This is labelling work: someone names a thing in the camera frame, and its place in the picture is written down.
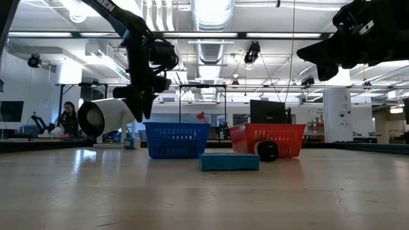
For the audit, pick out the black background robot arm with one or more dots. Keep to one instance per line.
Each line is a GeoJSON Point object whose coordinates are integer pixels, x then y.
{"type": "Point", "coordinates": [40, 123]}

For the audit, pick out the person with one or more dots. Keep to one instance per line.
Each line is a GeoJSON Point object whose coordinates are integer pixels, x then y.
{"type": "Point", "coordinates": [68, 119]}

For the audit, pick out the white round pillar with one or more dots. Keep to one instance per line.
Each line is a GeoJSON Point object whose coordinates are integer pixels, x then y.
{"type": "Point", "coordinates": [337, 115]}

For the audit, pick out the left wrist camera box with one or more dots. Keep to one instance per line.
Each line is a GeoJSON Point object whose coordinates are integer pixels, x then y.
{"type": "Point", "coordinates": [163, 54]}

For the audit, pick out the long linear ceiling light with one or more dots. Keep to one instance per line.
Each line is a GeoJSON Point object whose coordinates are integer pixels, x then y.
{"type": "Point", "coordinates": [198, 34]}

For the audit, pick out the white spotlight lamp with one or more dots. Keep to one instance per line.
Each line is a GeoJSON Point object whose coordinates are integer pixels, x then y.
{"type": "Point", "coordinates": [105, 116]}

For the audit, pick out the black background rig frame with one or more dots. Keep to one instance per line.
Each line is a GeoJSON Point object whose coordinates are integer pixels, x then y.
{"type": "Point", "coordinates": [60, 102]}

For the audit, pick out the dark distant equipment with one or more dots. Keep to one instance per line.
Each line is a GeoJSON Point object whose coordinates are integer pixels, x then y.
{"type": "Point", "coordinates": [225, 131]}

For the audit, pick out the black monitor back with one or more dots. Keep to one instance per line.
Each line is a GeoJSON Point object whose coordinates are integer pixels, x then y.
{"type": "Point", "coordinates": [267, 111]}

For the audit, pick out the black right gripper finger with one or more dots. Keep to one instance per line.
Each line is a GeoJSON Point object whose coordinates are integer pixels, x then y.
{"type": "Point", "coordinates": [319, 52]}

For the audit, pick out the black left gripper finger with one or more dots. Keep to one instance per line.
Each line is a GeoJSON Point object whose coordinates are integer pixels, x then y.
{"type": "Point", "coordinates": [135, 108]}
{"type": "Point", "coordinates": [148, 105]}

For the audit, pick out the red plastic basket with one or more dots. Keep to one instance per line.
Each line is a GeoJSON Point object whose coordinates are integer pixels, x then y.
{"type": "Point", "coordinates": [271, 127]}

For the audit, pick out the teal charger cube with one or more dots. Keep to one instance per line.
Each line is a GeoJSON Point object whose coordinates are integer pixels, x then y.
{"type": "Point", "coordinates": [131, 143]}

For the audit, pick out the dark monitor screen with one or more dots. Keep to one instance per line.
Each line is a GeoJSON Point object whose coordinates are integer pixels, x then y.
{"type": "Point", "coordinates": [12, 111]}

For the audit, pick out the black ceiling spotlight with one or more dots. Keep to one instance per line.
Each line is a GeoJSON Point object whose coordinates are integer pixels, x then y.
{"type": "Point", "coordinates": [308, 81]}
{"type": "Point", "coordinates": [34, 60]}

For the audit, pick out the glowing rectangular lamp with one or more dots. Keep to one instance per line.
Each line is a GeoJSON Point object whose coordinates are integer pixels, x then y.
{"type": "Point", "coordinates": [396, 110]}

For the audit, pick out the black tall stand frame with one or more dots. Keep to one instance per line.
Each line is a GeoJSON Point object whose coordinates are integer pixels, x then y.
{"type": "Point", "coordinates": [203, 85]}

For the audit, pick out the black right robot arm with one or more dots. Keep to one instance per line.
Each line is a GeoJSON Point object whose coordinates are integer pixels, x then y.
{"type": "Point", "coordinates": [396, 9]}

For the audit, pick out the silver ventilation duct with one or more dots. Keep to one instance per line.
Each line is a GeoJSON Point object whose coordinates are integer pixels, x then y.
{"type": "Point", "coordinates": [212, 16]}

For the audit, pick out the teal box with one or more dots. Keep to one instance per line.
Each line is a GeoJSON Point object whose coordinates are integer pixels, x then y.
{"type": "Point", "coordinates": [228, 163]}

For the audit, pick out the blue plastic basket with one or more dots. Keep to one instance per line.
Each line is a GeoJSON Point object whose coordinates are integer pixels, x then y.
{"type": "Point", "coordinates": [179, 125]}

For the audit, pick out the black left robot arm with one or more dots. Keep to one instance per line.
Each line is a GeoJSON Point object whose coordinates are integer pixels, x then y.
{"type": "Point", "coordinates": [128, 19]}

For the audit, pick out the white charger black face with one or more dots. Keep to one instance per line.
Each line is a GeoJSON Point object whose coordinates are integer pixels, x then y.
{"type": "Point", "coordinates": [267, 151]}

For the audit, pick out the black hanging overhead camera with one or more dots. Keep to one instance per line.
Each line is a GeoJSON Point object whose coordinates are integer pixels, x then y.
{"type": "Point", "coordinates": [253, 51]}

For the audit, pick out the red round lamp head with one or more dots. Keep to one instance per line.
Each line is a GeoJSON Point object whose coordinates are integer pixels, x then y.
{"type": "Point", "coordinates": [201, 115]}

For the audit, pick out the red storage shelf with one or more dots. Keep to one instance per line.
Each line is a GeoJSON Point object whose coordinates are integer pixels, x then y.
{"type": "Point", "coordinates": [316, 127]}

